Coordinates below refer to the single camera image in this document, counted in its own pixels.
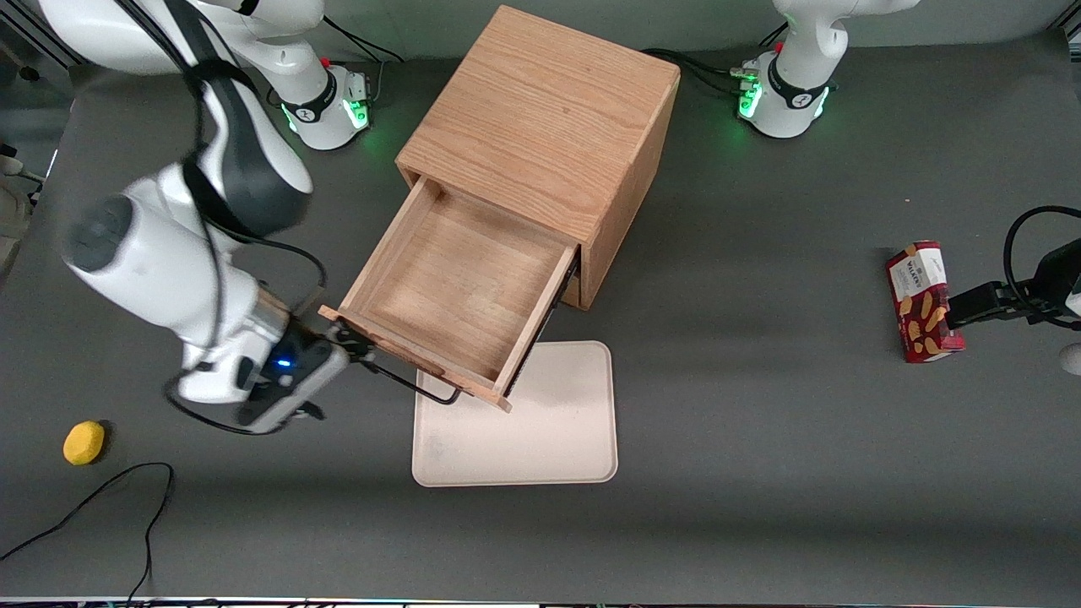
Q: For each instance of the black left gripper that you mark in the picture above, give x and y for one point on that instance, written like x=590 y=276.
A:
x=1057 y=276

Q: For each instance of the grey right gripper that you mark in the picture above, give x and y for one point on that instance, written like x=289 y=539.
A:
x=351 y=341

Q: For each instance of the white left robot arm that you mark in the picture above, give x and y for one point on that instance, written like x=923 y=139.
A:
x=794 y=84

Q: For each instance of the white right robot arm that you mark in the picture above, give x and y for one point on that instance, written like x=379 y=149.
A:
x=152 y=253

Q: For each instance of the oak wooden drawer cabinet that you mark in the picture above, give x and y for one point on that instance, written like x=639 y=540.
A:
x=540 y=110

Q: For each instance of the red tartan shortbread cookie box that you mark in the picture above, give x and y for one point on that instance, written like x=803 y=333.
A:
x=922 y=304

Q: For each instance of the beige plastic tray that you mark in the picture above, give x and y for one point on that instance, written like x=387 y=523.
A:
x=524 y=431

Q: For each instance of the yellow lemon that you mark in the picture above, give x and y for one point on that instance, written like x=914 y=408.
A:
x=84 y=443

